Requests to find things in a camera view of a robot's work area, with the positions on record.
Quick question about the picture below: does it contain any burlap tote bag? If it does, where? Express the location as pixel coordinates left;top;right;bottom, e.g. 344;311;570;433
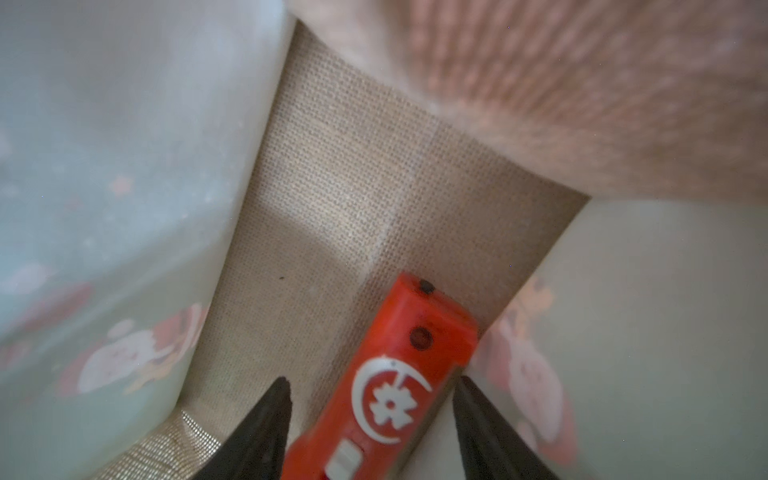
0;0;768;480

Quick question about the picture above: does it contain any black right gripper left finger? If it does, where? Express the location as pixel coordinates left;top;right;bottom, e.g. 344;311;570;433
192;377;292;480

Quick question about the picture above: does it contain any red flashlight with logo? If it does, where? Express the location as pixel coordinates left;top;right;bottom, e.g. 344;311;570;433
282;272;479;479

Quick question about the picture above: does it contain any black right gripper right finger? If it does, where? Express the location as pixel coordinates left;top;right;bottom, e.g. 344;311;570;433
452;376;557;480

